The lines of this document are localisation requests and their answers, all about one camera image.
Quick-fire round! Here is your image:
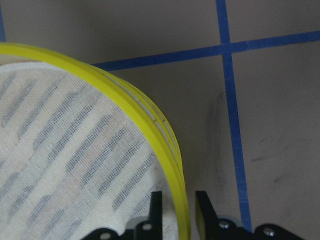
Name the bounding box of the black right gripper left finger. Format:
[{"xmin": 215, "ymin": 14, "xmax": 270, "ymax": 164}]
[{"xmin": 147, "ymin": 191, "xmax": 163, "ymax": 240}]

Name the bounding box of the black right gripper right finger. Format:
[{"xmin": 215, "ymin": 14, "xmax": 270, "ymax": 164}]
[{"xmin": 195, "ymin": 191, "xmax": 220, "ymax": 238}]

